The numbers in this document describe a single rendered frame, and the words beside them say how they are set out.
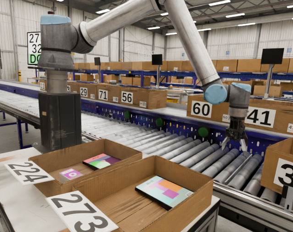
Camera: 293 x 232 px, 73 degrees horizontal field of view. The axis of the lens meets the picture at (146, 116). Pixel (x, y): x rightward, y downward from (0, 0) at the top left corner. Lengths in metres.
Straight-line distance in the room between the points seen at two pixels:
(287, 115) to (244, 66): 4.80
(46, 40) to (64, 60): 0.13
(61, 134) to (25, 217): 0.54
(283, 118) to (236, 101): 0.40
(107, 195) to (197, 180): 0.33
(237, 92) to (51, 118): 0.96
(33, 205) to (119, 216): 0.30
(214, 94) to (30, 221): 0.81
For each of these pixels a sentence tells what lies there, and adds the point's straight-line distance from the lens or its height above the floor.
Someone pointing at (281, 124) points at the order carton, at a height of 0.94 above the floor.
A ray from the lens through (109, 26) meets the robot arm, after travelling 1.24.
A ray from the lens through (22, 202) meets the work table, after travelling 0.85.
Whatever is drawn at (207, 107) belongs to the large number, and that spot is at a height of 0.98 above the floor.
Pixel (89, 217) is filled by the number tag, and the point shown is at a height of 0.86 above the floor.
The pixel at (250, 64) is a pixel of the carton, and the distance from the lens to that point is 6.10.
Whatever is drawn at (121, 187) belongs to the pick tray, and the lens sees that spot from 0.82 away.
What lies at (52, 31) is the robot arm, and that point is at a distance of 1.19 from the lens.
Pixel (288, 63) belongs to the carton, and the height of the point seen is 1.60.
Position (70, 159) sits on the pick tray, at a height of 0.79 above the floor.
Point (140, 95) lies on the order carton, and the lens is 1.87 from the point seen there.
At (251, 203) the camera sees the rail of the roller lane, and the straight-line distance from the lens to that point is 0.93.
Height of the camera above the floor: 1.19
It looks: 11 degrees down
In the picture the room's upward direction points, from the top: 2 degrees clockwise
